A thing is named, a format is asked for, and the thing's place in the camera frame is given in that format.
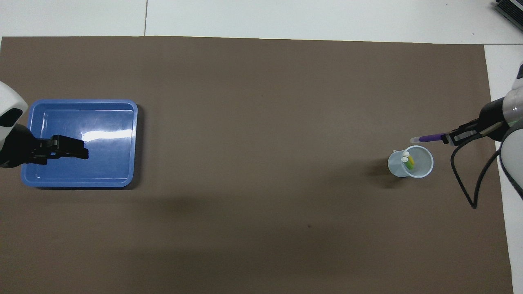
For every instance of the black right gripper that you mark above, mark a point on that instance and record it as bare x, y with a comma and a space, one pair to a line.
492, 118

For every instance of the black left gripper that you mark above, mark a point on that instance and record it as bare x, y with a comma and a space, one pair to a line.
18, 149

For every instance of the purple marker pen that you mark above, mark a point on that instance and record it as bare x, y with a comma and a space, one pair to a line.
427, 138

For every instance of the yellow marker pen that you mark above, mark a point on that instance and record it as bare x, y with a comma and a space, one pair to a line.
411, 160

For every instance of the green marker pen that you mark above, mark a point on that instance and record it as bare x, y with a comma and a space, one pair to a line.
408, 165

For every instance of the blue plastic tray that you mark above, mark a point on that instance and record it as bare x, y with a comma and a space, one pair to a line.
110, 163

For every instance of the light blue pen cup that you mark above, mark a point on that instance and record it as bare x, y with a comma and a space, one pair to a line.
423, 163

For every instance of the dark ribbed device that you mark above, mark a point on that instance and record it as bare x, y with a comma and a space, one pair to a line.
510, 9

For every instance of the brown table mat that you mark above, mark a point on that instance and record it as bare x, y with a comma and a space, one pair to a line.
261, 163

